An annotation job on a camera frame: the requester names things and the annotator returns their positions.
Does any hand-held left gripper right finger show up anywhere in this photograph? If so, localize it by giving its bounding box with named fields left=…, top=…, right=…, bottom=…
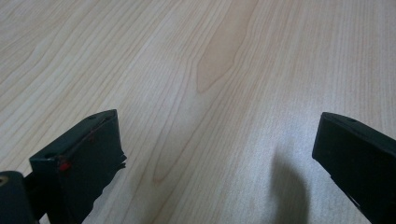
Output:
left=312, top=111, right=396, bottom=224

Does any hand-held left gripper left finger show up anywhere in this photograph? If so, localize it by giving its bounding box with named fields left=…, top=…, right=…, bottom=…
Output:
left=23, top=109, right=128, bottom=224

